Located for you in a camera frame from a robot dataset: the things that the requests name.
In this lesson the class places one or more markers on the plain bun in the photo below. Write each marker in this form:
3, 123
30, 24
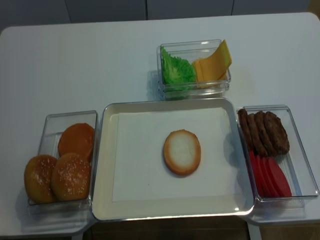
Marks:
182, 152
79, 139

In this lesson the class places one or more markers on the green lettuce leaf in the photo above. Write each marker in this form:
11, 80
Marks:
176, 70

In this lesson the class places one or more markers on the clear lettuce cheese container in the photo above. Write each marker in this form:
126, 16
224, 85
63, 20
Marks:
191, 51

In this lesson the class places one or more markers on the flat yellow cheese slices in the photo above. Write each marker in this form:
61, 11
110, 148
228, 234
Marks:
208, 70

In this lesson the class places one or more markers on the upright yellow cheese slice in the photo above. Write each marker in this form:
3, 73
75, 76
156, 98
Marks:
221, 56

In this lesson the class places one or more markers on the brown patty leftmost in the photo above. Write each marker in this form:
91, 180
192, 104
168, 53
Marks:
242, 116

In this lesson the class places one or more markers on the brown patty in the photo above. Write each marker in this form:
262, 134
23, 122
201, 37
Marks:
276, 133
259, 120
242, 116
259, 147

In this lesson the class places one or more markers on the sesame top bun front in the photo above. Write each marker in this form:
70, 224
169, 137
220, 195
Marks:
71, 177

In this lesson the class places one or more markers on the sesame bun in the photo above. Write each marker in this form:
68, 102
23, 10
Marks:
71, 177
37, 179

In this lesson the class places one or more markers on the white metal baking tray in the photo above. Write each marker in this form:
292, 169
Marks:
105, 208

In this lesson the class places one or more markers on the red tomato slice leftmost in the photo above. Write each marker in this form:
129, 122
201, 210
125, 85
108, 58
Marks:
256, 173

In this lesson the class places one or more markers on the red tomato slice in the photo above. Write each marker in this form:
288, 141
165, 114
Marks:
263, 182
256, 173
278, 178
270, 188

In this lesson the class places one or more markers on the clear bun container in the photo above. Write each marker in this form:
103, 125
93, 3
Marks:
54, 126

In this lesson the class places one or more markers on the brown patty rightmost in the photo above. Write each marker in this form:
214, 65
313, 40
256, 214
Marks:
276, 133

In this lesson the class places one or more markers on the clear patty tomato container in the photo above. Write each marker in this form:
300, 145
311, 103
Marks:
294, 164

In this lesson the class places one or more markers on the red tomato slice front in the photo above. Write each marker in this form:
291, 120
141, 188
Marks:
278, 178

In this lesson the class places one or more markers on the sesame top bun left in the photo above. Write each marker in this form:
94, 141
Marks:
37, 179

